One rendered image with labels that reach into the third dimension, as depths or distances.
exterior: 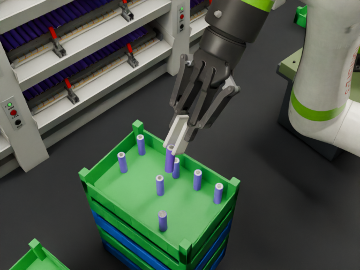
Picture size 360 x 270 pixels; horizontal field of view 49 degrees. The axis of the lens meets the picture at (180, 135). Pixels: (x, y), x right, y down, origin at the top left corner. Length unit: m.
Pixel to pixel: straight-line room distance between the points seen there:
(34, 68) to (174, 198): 0.59
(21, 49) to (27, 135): 0.28
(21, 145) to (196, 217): 0.68
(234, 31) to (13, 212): 0.98
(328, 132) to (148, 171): 0.43
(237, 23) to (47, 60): 0.76
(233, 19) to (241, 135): 0.89
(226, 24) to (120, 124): 0.95
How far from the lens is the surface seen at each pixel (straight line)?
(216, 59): 0.68
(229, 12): 0.64
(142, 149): 0.99
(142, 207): 0.93
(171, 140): 0.75
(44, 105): 1.40
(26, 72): 1.25
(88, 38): 1.33
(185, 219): 0.91
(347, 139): 0.95
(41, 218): 1.35
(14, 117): 1.29
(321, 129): 0.94
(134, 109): 1.57
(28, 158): 1.43
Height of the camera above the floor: 1.13
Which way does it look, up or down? 50 degrees down
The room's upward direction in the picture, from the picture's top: straight up
